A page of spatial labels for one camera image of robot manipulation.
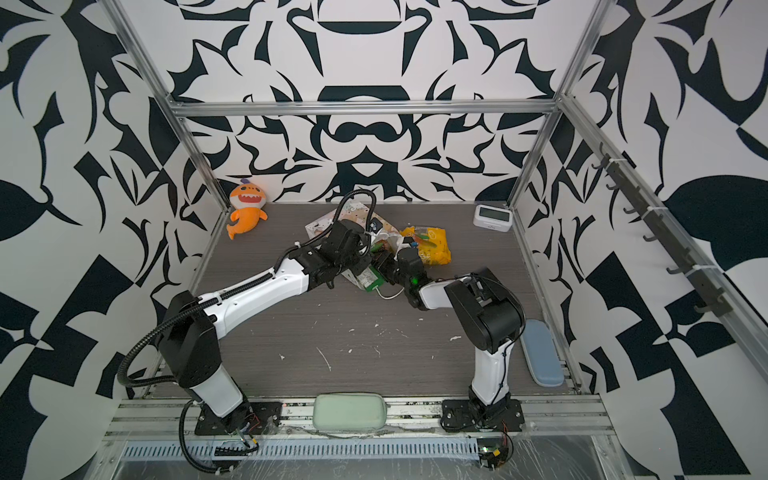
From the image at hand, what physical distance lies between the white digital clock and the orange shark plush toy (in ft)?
2.66

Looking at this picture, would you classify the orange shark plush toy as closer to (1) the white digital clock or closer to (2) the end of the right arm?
(2) the end of the right arm

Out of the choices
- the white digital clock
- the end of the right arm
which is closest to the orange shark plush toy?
the end of the right arm

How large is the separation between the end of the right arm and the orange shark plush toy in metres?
0.57

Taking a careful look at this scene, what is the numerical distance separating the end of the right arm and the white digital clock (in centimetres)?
45

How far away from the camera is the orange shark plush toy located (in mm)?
1104

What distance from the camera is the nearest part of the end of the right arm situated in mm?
767

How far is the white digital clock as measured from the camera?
44.8 inches
